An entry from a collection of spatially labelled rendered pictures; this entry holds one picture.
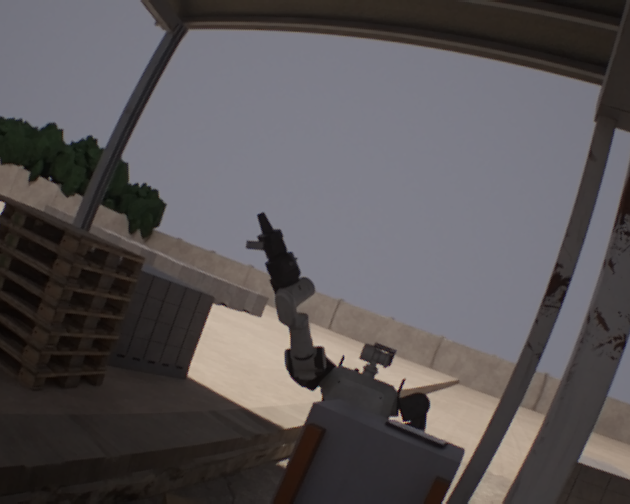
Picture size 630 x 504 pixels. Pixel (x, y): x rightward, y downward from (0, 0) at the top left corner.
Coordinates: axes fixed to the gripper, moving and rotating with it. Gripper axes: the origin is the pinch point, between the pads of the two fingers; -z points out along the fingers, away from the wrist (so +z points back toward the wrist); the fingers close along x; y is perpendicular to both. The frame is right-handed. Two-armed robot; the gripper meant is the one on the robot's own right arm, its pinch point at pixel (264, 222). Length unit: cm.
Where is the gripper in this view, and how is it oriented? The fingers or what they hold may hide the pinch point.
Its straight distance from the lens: 141.2
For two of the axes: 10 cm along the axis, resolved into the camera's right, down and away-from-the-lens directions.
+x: -2.9, -0.8, 9.5
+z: 3.7, 9.1, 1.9
